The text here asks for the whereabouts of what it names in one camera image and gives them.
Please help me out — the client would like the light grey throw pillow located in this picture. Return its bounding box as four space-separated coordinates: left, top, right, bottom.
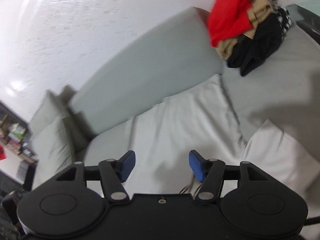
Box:
29 90 88 190

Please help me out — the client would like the tan garment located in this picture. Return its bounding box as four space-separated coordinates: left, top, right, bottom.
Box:
216 0 273 61

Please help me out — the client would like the red garment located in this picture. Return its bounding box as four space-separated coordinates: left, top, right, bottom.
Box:
207 0 253 48

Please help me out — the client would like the black white checked garment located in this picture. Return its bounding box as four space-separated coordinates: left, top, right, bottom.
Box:
272 4 295 38

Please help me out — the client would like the bookshelf with books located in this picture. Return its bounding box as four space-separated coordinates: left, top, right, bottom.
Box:
1 102 38 164

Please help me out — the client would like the grey sofa back cushion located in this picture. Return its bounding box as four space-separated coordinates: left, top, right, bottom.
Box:
68 7 223 137

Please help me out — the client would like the grey sofa seat cushion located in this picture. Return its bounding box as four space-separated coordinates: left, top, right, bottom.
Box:
222 26 319 143

